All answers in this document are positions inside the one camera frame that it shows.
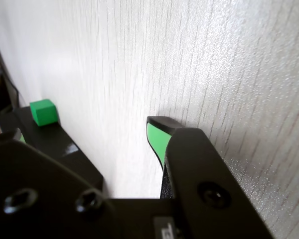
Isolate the green wooden cube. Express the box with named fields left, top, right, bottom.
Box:
left=29, top=99, right=59, bottom=127

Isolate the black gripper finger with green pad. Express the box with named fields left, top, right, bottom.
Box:
left=0, top=127, right=150, bottom=239
left=146, top=116, right=275, bottom=239

